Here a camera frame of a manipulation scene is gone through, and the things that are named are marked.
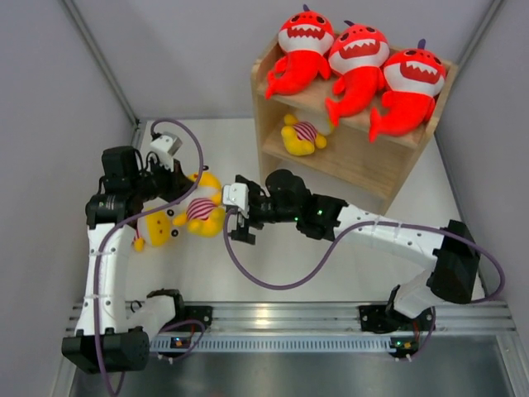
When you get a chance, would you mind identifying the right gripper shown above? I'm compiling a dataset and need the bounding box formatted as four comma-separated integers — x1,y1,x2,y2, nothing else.
226,185,299,246

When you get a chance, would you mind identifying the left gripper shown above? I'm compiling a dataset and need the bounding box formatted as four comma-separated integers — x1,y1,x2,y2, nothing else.
130,154,196,204

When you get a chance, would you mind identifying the yellow frog plush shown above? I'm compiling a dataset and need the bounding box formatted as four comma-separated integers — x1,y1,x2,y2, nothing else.
173,170,226,237
133,209,179,252
281,109,335,156

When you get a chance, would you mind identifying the red shark plush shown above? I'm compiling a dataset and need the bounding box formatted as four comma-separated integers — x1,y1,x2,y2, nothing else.
264,5,336,99
369,38,447,142
325,21,390,126

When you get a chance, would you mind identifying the red shark plush front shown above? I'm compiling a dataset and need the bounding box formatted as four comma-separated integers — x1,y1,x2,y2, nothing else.
369,38,447,142

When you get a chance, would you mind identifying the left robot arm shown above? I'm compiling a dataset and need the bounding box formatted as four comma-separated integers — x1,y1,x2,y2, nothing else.
61,146,193,374

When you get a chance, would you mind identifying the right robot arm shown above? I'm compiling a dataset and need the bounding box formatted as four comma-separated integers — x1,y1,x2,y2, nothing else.
221,169,480,328

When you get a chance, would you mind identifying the wooden two-tier shelf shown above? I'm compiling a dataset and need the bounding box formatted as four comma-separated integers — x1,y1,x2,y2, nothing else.
250,39,458,214

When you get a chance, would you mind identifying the red shark plush on shelf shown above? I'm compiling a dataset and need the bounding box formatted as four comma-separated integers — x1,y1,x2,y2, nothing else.
264,5,336,99

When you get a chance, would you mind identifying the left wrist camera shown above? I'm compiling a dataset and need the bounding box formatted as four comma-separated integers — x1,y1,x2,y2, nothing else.
150,132,183,171

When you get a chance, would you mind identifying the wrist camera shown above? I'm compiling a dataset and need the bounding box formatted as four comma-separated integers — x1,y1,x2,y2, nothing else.
222,183,249,213
150,132,183,171

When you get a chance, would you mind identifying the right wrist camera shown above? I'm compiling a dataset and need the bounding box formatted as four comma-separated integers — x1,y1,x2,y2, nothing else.
222,183,249,213

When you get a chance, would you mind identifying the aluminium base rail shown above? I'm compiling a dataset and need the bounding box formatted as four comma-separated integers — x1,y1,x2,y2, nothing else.
65,300,517,334

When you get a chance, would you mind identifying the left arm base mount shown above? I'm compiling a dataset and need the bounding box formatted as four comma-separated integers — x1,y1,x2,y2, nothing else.
176,304,213,332

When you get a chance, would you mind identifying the left aluminium frame post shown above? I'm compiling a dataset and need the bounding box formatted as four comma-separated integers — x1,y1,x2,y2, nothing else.
59,0,139,133

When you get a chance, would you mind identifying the aluminium frame post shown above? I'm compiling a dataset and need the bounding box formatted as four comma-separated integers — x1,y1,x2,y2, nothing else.
433,0,508,141
59,0,139,133

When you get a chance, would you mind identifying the white slotted cable duct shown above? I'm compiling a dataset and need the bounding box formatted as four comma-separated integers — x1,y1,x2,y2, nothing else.
150,335,396,354

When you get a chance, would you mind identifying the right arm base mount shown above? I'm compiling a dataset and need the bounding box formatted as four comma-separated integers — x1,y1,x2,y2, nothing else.
359,304,413,334

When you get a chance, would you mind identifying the right aluminium frame post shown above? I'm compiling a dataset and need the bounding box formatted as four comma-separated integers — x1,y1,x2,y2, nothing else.
433,0,508,141

